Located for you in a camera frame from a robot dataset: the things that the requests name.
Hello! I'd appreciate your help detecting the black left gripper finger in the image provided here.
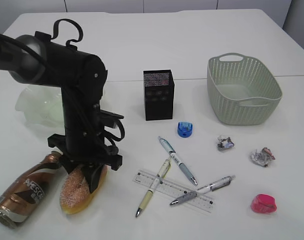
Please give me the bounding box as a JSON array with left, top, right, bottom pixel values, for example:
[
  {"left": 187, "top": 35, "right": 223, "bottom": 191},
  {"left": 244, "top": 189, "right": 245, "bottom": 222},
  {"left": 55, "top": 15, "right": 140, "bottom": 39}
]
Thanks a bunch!
[{"left": 83, "top": 164, "right": 104, "bottom": 193}]

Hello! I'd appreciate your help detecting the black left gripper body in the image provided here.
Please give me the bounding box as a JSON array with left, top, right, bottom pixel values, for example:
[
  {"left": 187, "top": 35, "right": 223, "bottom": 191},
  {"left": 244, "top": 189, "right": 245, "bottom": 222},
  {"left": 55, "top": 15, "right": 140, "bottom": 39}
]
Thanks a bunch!
[{"left": 47, "top": 104, "right": 124, "bottom": 172}]

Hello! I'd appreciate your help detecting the sugared bread loaf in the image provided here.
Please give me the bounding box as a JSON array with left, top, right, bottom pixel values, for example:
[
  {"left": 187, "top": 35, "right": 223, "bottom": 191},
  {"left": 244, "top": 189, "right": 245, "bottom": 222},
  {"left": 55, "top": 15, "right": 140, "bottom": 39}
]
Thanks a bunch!
[{"left": 59, "top": 165, "right": 108, "bottom": 215}]

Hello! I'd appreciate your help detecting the small paper ball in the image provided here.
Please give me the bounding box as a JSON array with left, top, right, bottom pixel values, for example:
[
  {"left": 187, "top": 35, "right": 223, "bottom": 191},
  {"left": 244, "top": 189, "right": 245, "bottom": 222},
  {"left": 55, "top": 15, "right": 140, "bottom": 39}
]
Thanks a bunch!
[{"left": 217, "top": 135, "right": 235, "bottom": 152}]

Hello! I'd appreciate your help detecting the large paper ball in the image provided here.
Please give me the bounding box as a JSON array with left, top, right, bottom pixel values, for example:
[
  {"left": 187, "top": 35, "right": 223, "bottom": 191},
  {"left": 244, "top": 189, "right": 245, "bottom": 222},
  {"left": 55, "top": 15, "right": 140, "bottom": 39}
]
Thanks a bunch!
[{"left": 250, "top": 147, "right": 276, "bottom": 168}]

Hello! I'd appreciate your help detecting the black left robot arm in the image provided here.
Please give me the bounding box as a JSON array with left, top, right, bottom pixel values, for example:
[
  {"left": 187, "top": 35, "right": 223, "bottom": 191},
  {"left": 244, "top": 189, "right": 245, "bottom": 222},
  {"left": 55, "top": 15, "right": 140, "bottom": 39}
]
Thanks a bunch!
[{"left": 0, "top": 31, "right": 125, "bottom": 192}]

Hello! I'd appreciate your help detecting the green wavy glass plate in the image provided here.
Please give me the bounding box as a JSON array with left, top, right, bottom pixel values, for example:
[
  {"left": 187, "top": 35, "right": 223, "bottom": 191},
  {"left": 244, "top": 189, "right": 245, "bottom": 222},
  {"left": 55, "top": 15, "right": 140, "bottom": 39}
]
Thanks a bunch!
[{"left": 15, "top": 85, "right": 64, "bottom": 128}]

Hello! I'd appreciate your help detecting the cream grip pen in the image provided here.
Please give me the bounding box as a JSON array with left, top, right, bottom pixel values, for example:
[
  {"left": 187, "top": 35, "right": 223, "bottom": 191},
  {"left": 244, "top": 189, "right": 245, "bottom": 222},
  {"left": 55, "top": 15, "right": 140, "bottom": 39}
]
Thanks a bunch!
[{"left": 135, "top": 157, "right": 171, "bottom": 218}]

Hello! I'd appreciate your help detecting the blue grip pen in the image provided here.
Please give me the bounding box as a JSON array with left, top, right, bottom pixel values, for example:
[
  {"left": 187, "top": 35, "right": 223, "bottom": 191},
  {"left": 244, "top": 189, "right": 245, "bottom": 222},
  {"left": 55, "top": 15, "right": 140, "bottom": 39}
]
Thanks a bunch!
[{"left": 158, "top": 136, "right": 198, "bottom": 186}]

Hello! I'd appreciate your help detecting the black mesh pen holder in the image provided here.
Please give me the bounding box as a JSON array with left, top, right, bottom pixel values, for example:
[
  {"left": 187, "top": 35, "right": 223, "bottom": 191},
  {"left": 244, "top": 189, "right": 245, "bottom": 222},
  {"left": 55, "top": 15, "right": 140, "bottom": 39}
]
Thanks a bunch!
[{"left": 143, "top": 69, "right": 175, "bottom": 121}]

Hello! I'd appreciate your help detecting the blue pencil sharpener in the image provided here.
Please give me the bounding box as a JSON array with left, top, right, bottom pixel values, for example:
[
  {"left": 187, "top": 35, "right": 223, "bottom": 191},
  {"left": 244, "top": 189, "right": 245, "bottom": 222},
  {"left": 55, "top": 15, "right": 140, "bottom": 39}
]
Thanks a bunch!
[{"left": 177, "top": 121, "right": 193, "bottom": 138}]

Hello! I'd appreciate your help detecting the grey grip pen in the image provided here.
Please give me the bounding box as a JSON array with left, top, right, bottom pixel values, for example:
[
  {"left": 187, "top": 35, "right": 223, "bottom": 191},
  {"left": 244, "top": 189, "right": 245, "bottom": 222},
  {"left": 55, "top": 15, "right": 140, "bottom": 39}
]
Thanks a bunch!
[{"left": 169, "top": 175, "right": 236, "bottom": 206}]

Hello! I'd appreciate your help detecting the green woven plastic basket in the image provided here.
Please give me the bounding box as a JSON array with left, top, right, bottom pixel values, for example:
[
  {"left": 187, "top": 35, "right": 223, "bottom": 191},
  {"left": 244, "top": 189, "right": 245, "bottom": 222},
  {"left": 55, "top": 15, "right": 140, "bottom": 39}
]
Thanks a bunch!
[{"left": 207, "top": 53, "right": 283, "bottom": 126}]

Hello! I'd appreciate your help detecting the pink pencil sharpener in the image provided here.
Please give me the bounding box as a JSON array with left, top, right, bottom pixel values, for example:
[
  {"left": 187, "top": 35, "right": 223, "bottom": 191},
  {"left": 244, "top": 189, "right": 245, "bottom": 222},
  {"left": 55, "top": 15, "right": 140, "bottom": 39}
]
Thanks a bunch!
[{"left": 251, "top": 193, "right": 277, "bottom": 214}]

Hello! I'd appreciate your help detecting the clear plastic ruler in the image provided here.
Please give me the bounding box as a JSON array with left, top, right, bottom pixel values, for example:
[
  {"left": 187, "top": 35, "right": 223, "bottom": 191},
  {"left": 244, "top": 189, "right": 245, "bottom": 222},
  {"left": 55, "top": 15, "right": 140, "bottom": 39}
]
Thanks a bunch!
[{"left": 133, "top": 169, "right": 215, "bottom": 213}]

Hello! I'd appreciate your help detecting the brown Nescafe coffee bottle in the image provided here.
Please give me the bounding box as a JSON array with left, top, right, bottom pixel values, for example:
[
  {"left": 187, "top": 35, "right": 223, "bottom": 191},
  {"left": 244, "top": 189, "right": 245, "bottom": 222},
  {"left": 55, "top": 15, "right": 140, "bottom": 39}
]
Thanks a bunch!
[{"left": 0, "top": 151, "right": 62, "bottom": 229}]

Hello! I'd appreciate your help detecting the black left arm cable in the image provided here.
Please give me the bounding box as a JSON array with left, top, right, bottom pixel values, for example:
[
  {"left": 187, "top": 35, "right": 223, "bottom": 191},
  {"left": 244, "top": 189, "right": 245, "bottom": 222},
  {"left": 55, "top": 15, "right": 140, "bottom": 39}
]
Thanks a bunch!
[{"left": 51, "top": 18, "right": 83, "bottom": 48}]

